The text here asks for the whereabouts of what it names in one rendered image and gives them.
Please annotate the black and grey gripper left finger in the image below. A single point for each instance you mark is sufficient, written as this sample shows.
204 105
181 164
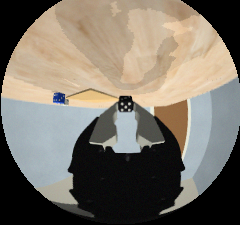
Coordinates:
101 132

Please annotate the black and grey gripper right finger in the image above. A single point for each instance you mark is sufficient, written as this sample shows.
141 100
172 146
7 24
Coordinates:
153 132

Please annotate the white die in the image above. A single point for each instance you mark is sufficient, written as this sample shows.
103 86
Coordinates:
66 102

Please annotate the blue die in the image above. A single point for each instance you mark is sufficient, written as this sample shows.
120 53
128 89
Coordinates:
59 98

